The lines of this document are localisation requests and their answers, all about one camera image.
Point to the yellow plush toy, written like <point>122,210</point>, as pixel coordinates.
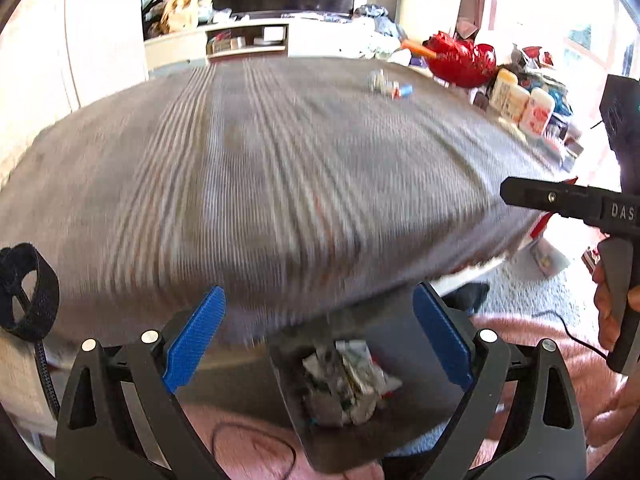
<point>182,15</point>

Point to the person's right hand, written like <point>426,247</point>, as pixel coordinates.
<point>609,328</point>

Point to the red plastic basket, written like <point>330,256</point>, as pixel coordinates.
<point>461,62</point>

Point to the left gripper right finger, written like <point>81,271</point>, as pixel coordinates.
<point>518,417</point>

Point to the plaid grey tablecloth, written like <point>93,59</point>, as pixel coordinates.
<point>285,181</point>

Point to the white paper ball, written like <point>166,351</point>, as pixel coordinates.
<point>325,388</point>

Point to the white printed paper packet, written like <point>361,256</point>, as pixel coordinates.
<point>370,384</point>

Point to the yellow cap lotion bottle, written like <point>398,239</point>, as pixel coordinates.
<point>504,82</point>

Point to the pink white lotion bottle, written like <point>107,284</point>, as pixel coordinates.
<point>538,111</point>

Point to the black trash bin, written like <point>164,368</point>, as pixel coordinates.
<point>398,344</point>

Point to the white blue small wrapper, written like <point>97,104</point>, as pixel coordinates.
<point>379,83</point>

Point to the white tv cabinet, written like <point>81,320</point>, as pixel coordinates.
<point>292,37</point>

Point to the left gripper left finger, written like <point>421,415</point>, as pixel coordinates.
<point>120,418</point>

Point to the white cream lotion bottle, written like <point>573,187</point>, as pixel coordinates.
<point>514,105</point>

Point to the orange handle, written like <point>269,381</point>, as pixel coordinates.
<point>418,49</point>

